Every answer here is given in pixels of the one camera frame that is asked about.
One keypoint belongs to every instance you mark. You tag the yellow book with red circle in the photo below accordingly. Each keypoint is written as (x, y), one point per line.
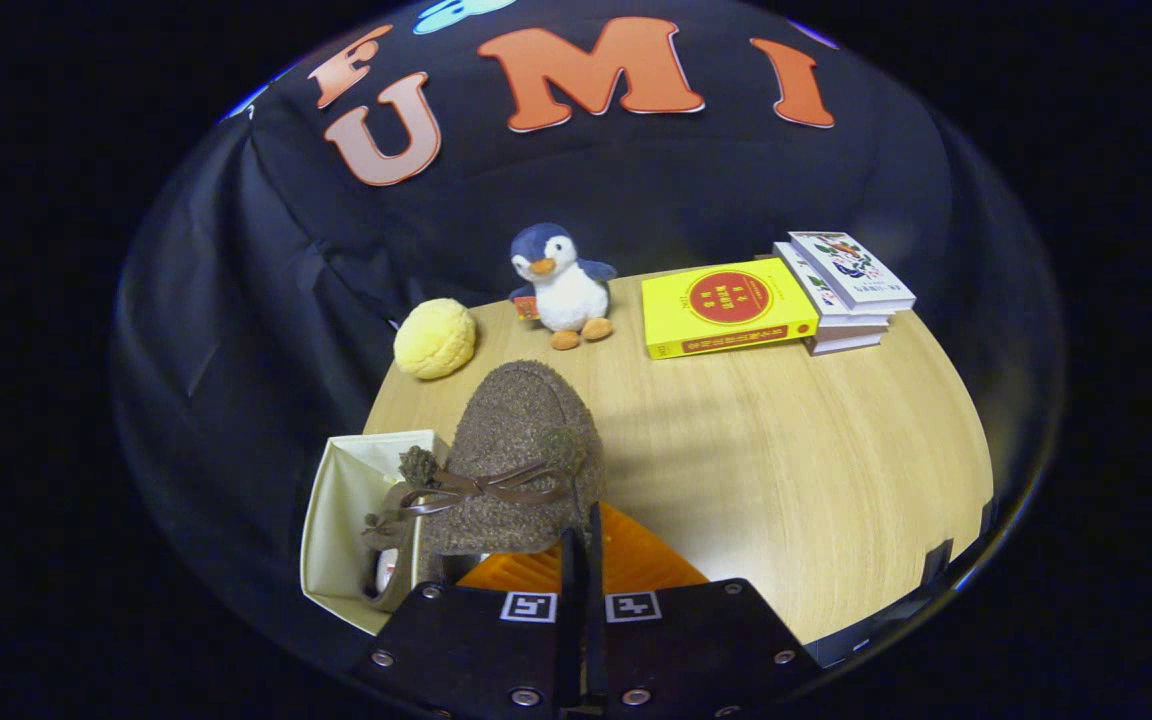
(726, 305)

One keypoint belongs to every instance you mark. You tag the cream fabric storage box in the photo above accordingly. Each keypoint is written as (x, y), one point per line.
(341, 530)

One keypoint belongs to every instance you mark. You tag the penguin plush toy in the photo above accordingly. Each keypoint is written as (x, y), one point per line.
(571, 290)

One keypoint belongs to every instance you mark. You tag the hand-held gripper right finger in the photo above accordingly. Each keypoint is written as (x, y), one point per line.
(701, 650)

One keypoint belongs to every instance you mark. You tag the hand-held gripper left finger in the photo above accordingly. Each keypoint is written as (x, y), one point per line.
(476, 650)

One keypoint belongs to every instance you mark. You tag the brown fuzzy shoe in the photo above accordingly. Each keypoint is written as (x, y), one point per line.
(398, 575)
(526, 430)

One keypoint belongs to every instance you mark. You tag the white floral cover book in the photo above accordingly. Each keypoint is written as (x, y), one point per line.
(851, 268)

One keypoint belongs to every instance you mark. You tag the yellow round plush bun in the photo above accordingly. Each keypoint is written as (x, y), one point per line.
(434, 340)

